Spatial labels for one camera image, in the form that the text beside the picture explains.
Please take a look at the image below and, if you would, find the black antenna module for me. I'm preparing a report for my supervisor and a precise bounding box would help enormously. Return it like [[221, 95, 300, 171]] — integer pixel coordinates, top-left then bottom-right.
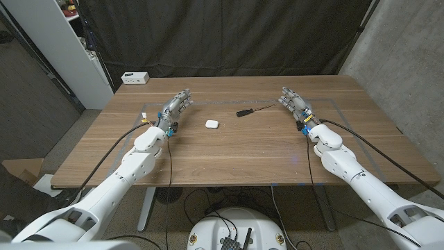
[[220, 227, 253, 250]]

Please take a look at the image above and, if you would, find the small red object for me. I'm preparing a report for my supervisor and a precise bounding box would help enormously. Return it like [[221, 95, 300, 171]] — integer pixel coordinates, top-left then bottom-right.
[[55, 0, 79, 18]]

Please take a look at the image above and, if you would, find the brown cardboard box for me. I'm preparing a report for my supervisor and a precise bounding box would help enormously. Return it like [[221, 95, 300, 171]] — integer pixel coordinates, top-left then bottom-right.
[[1, 158, 45, 187]]

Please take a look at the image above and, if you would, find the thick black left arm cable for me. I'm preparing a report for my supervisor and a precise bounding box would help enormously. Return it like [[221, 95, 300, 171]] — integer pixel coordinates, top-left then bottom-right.
[[64, 121, 157, 208]]

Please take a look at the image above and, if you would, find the black handled screwdriver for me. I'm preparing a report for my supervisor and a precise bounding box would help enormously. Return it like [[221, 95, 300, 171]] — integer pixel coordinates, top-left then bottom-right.
[[236, 103, 278, 118]]

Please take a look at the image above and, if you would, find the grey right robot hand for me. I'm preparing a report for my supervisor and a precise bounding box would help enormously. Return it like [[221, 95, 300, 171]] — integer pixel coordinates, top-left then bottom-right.
[[277, 86, 323, 136]]

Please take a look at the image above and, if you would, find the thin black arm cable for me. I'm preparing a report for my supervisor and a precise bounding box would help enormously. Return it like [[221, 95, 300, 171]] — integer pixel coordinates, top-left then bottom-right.
[[164, 135, 173, 250], [305, 134, 422, 248]]

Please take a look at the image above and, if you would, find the white shelf cabinet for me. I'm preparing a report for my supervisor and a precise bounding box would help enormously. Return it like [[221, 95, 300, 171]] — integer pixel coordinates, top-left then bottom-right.
[[1, 0, 114, 110]]

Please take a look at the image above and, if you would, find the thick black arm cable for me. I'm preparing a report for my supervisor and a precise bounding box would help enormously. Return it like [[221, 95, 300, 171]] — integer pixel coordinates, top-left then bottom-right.
[[64, 121, 157, 208], [318, 119, 444, 201]]

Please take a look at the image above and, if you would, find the person's dark trouser leg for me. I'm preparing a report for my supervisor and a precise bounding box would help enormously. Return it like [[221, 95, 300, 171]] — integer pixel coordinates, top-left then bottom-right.
[[0, 162, 84, 237]]

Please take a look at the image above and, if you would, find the grey floor cable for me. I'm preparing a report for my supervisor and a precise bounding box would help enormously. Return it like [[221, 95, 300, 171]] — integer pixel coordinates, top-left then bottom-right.
[[270, 185, 291, 250]]

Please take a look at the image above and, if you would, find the black floor cable tangle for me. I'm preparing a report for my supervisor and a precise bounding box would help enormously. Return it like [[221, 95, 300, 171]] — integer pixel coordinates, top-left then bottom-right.
[[182, 186, 275, 226]]

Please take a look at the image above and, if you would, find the black backdrop curtain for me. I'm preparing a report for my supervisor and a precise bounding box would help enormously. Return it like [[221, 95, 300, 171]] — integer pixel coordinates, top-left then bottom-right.
[[74, 0, 374, 91]]

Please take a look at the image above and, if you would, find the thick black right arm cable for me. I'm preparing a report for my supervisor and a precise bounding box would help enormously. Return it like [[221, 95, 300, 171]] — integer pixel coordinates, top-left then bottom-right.
[[318, 119, 444, 201]]

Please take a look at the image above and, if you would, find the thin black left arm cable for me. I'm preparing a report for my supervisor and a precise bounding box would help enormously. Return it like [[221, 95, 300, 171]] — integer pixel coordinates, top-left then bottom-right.
[[164, 135, 173, 250]]

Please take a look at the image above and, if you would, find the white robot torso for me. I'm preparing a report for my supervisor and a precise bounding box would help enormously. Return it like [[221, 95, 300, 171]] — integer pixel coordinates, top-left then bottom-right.
[[187, 207, 288, 250]]

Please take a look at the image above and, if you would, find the white table leg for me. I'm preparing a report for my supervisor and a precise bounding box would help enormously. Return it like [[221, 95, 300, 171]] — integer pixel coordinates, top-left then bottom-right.
[[137, 187, 157, 233]]

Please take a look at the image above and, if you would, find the white power strip box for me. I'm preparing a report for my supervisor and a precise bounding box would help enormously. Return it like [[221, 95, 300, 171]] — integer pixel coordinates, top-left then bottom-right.
[[121, 72, 151, 85]]

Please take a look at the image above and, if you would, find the black backdrop stand pole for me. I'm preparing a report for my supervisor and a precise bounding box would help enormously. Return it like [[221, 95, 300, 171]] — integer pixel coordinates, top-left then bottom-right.
[[74, 0, 116, 94], [335, 0, 381, 76]]

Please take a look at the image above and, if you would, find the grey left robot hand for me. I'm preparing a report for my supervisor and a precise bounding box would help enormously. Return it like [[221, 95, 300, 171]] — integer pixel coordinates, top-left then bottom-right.
[[156, 88, 195, 138]]

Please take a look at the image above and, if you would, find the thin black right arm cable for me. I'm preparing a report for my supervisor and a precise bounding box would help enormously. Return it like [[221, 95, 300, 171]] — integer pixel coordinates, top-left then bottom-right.
[[305, 134, 422, 248]]

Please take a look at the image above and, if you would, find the black round floor fan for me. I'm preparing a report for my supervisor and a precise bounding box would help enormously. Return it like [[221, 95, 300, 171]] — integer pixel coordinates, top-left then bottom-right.
[[155, 187, 184, 205]]

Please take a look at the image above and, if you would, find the grey table leg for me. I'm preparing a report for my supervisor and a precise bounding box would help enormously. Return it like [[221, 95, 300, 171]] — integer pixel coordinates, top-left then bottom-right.
[[314, 185, 336, 232]]

